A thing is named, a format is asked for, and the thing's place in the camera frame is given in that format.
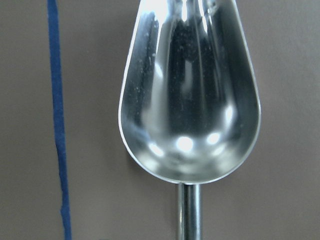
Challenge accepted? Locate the metal ice scoop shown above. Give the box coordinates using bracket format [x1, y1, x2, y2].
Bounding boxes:
[118, 0, 261, 240]

